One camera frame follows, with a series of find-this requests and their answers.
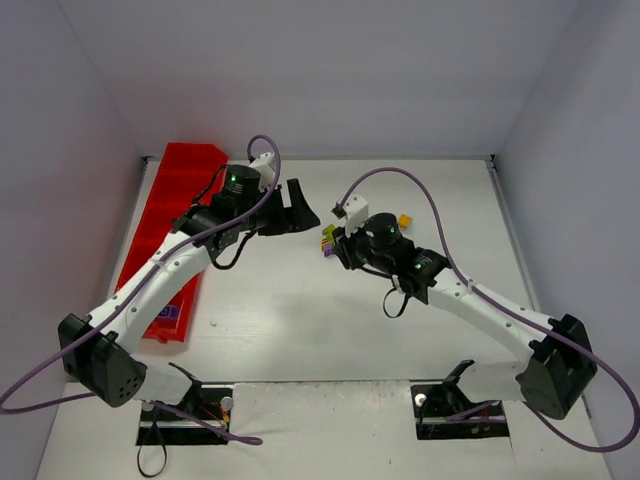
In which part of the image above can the long lime green lego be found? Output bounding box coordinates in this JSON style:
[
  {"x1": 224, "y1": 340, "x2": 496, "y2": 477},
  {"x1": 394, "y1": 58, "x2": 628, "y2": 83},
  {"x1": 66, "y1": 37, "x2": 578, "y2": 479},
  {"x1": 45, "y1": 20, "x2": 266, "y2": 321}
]
[{"x1": 322, "y1": 224, "x2": 336, "y2": 239}]

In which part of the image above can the small orange lego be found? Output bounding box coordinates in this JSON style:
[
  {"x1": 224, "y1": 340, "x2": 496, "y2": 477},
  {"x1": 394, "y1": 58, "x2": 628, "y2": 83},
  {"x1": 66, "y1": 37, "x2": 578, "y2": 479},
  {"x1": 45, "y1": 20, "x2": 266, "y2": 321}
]
[{"x1": 397, "y1": 214, "x2": 412, "y2": 230}]

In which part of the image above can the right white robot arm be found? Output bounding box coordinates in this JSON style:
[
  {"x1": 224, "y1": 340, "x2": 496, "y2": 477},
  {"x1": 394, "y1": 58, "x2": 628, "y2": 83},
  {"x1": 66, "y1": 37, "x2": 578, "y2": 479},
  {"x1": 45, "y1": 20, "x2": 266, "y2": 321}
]
[{"x1": 332, "y1": 213, "x2": 597, "y2": 420}]

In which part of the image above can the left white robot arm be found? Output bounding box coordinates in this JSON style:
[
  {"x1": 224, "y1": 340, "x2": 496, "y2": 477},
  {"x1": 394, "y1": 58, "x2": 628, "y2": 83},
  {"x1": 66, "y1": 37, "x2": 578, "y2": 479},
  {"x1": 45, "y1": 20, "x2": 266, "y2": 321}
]
[{"x1": 58, "y1": 165, "x2": 320, "y2": 408}]

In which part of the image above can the purple yellow striped lego stack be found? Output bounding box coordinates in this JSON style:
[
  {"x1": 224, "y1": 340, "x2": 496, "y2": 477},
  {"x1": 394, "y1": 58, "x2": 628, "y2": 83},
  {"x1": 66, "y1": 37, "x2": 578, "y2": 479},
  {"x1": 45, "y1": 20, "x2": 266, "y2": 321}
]
[{"x1": 321, "y1": 239, "x2": 335, "y2": 258}]

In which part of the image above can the red divided plastic bin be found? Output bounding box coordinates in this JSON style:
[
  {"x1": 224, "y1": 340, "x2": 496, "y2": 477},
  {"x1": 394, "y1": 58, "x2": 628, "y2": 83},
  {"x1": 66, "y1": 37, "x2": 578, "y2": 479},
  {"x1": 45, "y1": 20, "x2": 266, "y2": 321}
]
[{"x1": 115, "y1": 143, "x2": 229, "y2": 344}]

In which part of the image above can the purple lego in bin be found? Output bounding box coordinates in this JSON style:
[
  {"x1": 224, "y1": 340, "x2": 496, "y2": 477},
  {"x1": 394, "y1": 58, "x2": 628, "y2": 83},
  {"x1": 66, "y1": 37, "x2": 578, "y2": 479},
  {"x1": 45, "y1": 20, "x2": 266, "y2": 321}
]
[{"x1": 155, "y1": 305, "x2": 180, "y2": 323}]

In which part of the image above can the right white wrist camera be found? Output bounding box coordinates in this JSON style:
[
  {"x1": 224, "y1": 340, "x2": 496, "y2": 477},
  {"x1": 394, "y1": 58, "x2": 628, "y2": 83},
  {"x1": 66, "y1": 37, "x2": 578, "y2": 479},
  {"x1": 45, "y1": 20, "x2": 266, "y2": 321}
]
[{"x1": 331, "y1": 194, "x2": 369, "y2": 237}]

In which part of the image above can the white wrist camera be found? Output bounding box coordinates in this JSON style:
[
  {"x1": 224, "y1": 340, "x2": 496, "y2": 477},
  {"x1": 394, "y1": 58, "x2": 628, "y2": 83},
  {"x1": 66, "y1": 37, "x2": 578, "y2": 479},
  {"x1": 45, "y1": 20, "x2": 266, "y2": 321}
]
[
  {"x1": 331, "y1": 194, "x2": 369, "y2": 237},
  {"x1": 250, "y1": 152, "x2": 276, "y2": 192}
]

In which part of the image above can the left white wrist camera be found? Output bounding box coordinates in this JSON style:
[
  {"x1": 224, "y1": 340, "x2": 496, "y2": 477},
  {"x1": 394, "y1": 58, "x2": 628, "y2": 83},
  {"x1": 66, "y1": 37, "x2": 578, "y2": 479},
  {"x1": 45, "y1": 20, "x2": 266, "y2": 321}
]
[{"x1": 250, "y1": 152, "x2": 276, "y2": 192}]

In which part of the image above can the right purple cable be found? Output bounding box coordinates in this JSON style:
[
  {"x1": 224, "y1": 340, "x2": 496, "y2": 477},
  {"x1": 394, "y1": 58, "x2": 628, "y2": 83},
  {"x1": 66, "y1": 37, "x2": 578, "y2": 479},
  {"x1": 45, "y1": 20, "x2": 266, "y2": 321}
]
[{"x1": 343, "y1": 167, "x2": 640, "y2": 454}]

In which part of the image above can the purple cable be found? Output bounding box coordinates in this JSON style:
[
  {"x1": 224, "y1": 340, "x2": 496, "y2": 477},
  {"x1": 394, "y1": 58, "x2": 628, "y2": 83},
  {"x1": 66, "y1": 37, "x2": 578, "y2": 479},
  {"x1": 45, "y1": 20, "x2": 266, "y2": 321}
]
[
  {"x1": 343, "y1": 167, "x2": 640, "y2": 454},
  {"x1": 0, "y1": 133, "x2": 282, "y2": 446}
]

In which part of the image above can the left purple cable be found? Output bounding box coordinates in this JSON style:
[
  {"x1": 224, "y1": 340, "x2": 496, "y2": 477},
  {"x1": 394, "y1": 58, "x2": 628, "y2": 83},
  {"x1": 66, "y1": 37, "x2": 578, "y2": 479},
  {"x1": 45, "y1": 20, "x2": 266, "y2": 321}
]
[{"x1": 0, "y1": 133, "x2": 282, "y2": 446}]

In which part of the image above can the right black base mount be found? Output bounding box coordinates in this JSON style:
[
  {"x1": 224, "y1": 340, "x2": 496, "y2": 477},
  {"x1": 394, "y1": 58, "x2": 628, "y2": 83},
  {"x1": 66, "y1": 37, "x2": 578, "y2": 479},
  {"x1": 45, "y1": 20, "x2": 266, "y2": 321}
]
[{"x1": 410, "y1": 360, "x2": 510, "y2": 441}]

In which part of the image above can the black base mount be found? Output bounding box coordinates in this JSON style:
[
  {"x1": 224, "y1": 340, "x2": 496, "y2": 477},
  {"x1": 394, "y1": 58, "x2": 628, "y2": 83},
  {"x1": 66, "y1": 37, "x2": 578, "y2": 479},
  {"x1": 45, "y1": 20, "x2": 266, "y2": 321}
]
[
  {"x1": 135, "y1": 382, "x2": 235, "y2": 446},
  {"x1": 410, "y1": 360, "x2": 510, "y2": 441}
]

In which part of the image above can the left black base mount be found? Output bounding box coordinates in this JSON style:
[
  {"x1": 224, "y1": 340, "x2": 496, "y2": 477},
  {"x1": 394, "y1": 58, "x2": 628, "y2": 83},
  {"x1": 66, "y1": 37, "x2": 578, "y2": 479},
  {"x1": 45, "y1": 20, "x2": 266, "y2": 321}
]
[{"x1": 135, "y1": 382, "x2": 235, "y2": 446}]

